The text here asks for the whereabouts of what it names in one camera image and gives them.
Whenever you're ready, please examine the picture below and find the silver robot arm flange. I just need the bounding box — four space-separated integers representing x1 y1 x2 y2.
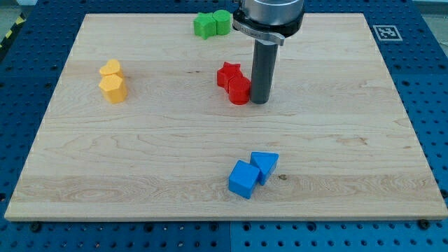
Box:
232 0 305 46

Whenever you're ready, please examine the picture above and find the blue cube block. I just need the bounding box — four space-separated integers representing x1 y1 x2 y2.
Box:
228 160 260 199

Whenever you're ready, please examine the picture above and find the red cylinder block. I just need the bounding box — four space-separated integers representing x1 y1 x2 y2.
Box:
228 76 251 105

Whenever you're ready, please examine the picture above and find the blue triangular prism block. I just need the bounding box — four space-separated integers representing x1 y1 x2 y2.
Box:
250 152 279 186

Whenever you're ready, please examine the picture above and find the red star block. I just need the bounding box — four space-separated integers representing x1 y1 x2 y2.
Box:
216 62 242 92

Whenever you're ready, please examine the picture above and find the grey cylindrical pointer tool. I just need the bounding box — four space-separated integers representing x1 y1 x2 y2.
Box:
250 40 278 104

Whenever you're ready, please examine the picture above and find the light wooden board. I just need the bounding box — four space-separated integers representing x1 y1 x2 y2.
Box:
5 13 447 222

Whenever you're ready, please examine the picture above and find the green star block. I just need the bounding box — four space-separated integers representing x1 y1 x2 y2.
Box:
193 13 217 40

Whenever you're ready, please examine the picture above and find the green cylinder block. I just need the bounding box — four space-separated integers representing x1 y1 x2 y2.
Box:
212 10 231 36

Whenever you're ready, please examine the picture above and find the yellow hexagon block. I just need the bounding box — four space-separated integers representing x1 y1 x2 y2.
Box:
99 74 127 104

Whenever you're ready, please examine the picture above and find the yellow heart block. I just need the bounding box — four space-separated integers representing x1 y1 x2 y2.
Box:
99 59 124 78

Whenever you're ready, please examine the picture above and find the white fiducial marker tag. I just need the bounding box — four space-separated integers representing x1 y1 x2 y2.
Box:
373 24 403 41

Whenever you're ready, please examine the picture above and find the yellow black hazard tape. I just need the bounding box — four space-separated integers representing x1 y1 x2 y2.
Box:
1 13 27 50

